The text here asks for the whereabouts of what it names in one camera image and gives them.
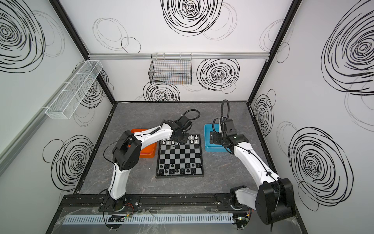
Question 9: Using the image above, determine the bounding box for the white slotted cable duct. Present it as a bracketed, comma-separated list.
[62, 213, 234, 225]

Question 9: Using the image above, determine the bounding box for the black vertical frame post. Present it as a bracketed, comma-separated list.
[49, 0, 116, 106]

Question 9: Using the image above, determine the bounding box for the aluminium wall rail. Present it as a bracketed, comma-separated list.
[88, 52, 270, 60]

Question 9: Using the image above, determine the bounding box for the orange plastic tray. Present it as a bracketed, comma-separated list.
[131, 129, 158, 159]

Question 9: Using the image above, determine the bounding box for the blue plastic tray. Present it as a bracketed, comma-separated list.
[204, 124, 227, 152]

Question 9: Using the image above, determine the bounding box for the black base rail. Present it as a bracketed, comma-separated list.
[59, 193, 255, 212]

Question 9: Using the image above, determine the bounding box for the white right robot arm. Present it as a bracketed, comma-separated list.
[212, 117, 296, 225]

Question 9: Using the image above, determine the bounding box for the black wire basket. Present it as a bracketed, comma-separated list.
[148, 58, 192, 85]

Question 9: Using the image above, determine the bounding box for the black right frame post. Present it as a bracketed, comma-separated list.
[247, 0, 302, 105]

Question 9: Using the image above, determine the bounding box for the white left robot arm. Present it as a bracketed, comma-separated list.
[108, 115, 192, 202]

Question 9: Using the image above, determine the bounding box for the white mesh shelf basket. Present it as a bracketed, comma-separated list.
[45, 60, 103, 120]

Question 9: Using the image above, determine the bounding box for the black and white chessboard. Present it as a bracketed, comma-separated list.
[156, 134, 204, 177]

